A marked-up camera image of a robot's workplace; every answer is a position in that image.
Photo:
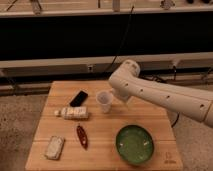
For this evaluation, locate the white lying bottle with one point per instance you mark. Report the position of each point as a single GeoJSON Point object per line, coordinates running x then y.
{"type": "Point", "coordinates": [70, 113]}

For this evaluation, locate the white rectangular sponge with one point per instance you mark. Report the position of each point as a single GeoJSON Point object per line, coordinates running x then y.
{"type": "Point", "coordinates": [54, 148]}

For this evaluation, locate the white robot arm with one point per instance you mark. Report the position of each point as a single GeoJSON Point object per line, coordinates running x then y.
{"type": "Point", "coordinates": [196, 104]}

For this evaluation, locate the red chili pepper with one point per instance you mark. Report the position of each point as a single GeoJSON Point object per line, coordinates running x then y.
{"type": "Point", "coordinates": [82, 136]}

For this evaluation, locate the black smartphone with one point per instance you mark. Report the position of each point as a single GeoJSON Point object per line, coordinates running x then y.
{"type": "Point", "coordinates": [78, 99]}

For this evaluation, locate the wooden table board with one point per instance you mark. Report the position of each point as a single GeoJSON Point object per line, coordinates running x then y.
{"type": "Point", "coordinates": [101, 130]}

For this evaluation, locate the green ceramic bowl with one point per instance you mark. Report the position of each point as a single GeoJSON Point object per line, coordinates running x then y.
{"type": "Point", "coordinates": [134, 144]}

